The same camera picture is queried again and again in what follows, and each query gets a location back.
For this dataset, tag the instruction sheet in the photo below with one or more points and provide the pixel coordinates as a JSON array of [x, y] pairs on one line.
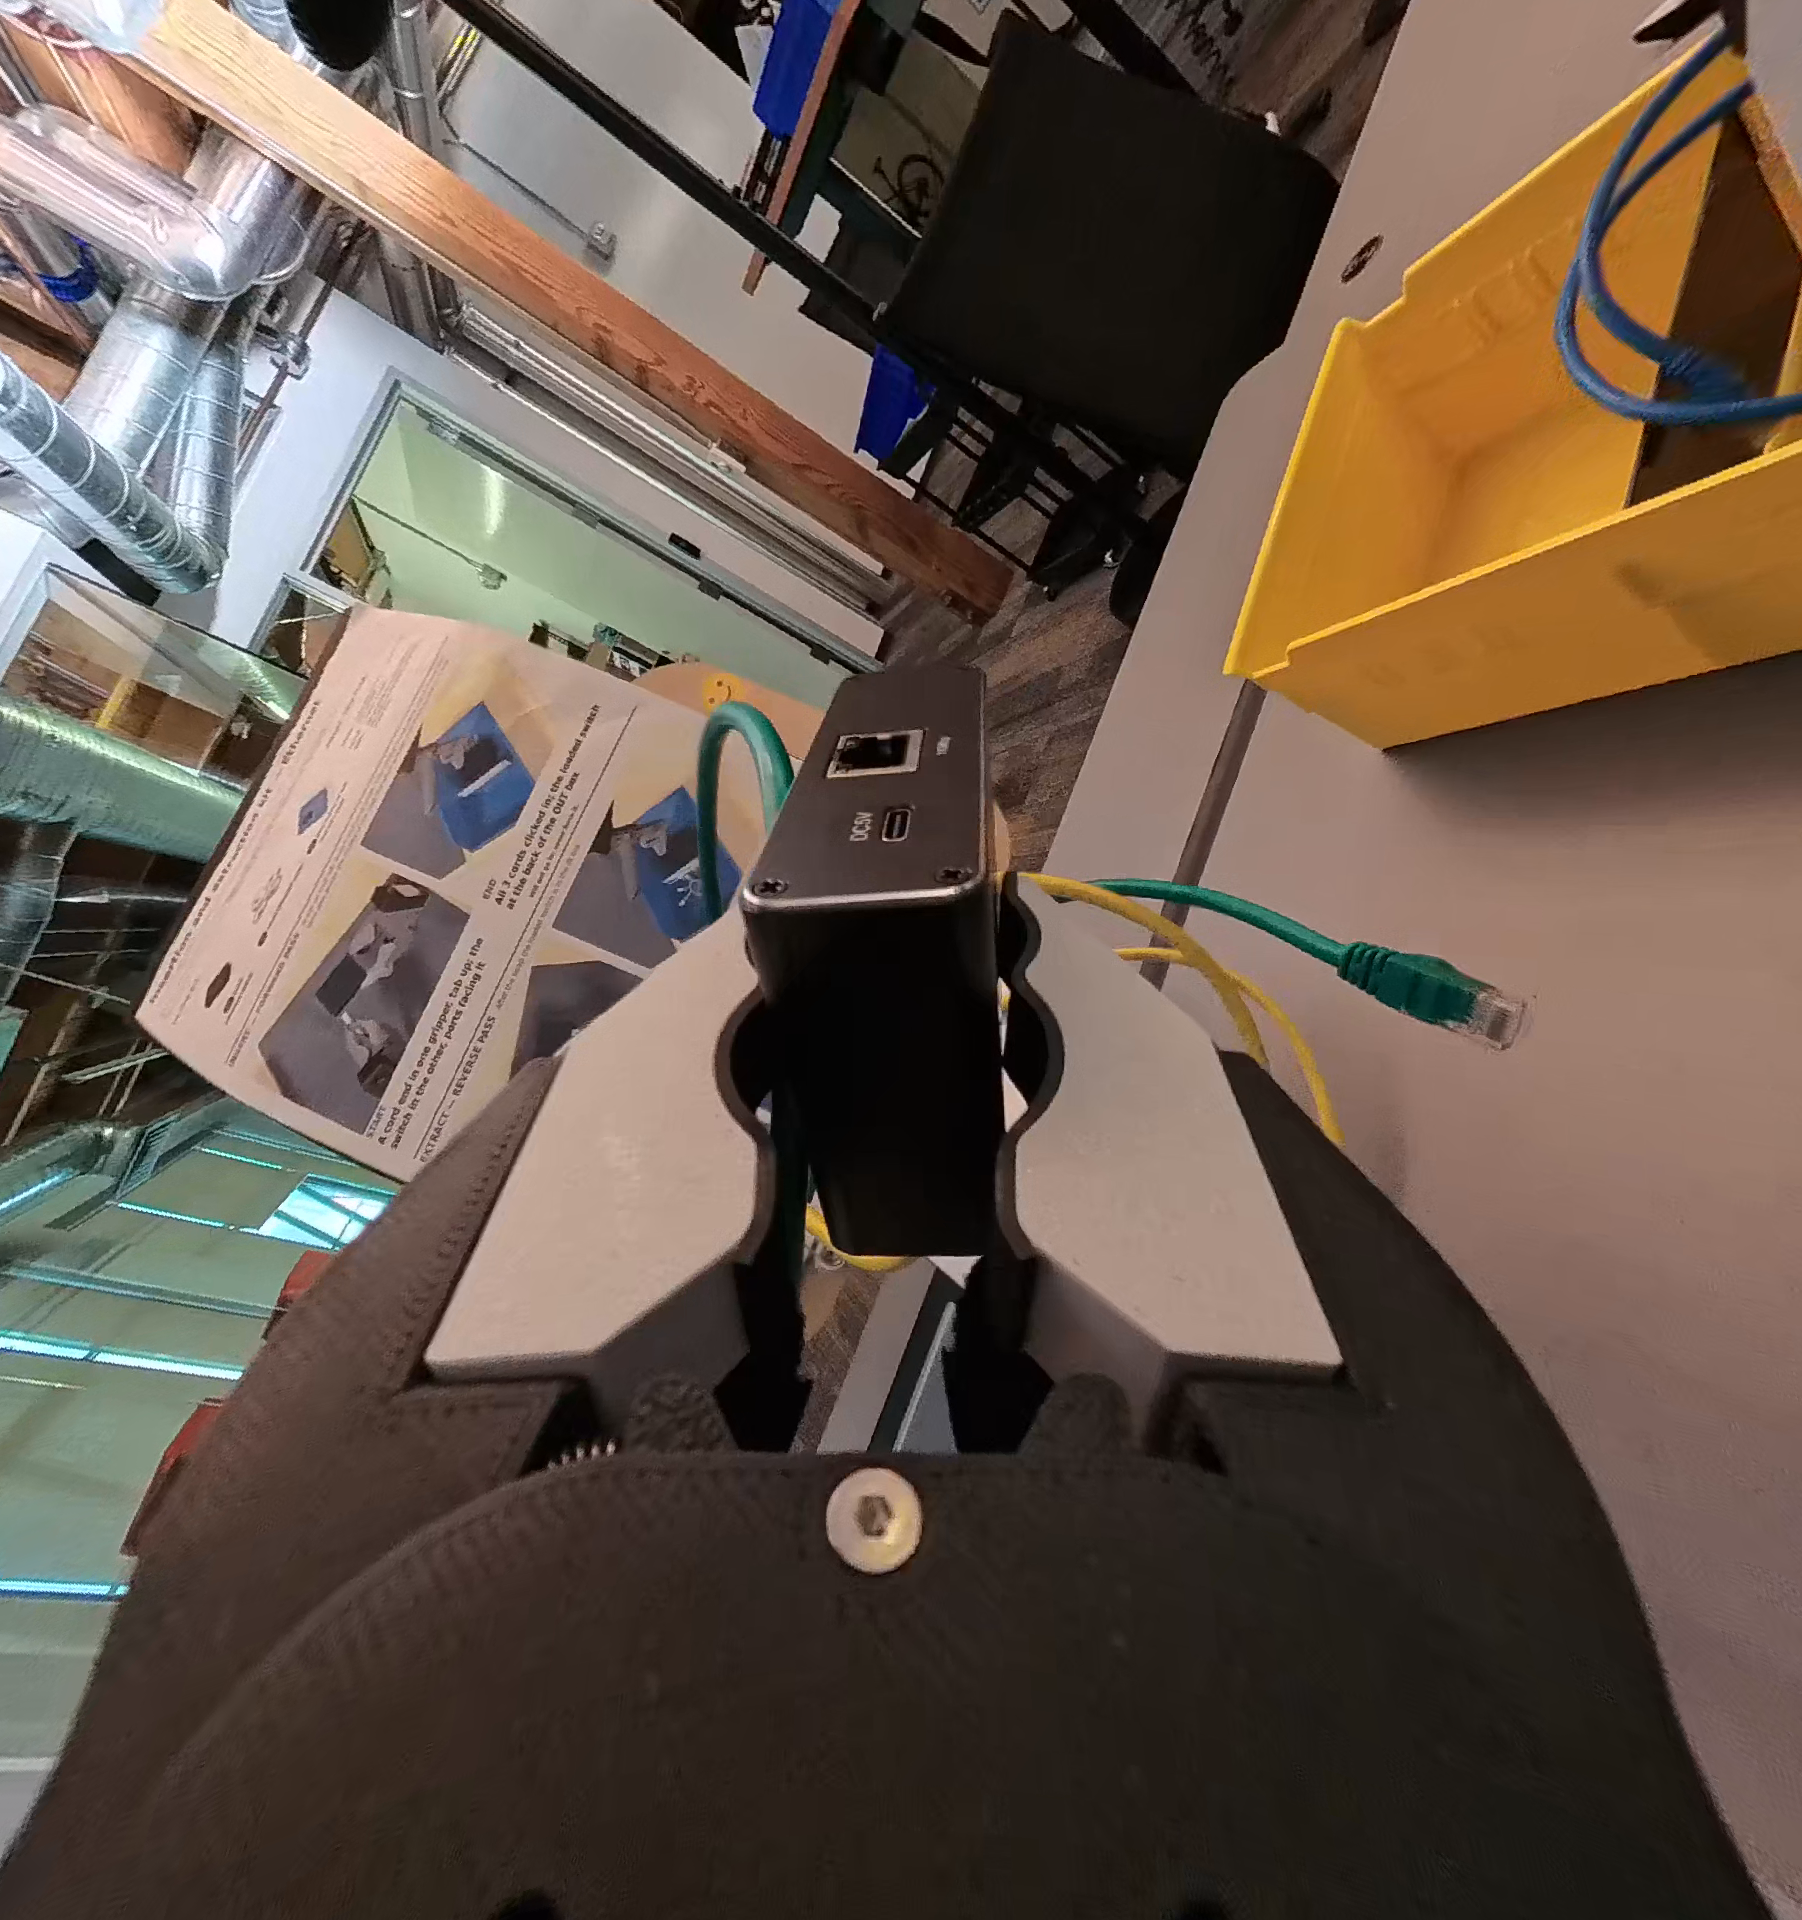
[[391, 841]]

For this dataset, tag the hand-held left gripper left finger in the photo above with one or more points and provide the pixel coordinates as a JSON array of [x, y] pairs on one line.
[[604, 1204]]

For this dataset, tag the yellow plastic bin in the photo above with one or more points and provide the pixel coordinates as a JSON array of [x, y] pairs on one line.
[[1513, 572]]

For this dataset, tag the blue plastic bin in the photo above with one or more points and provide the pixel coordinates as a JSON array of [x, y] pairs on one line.
[[896, 407], [794, 62]]

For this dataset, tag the black pole stand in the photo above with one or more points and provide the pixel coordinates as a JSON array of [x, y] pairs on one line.
[[661, 166]]

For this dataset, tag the silver air duct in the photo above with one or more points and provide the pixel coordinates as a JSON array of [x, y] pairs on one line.
[[89, 769]]

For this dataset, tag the black ethernet splitter box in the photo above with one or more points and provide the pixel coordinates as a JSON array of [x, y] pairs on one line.
[[901, 1053]]

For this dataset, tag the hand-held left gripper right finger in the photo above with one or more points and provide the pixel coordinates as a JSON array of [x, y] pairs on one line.
[[1171, 1204]]

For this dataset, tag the silver pipe cluster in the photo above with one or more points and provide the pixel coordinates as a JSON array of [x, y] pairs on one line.
[[135, 450]]

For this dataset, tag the large grid window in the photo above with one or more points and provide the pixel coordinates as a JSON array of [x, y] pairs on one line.
[[61, 1425]]

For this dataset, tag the black shelf rack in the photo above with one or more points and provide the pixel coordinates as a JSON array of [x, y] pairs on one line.
[[1019, 478]]

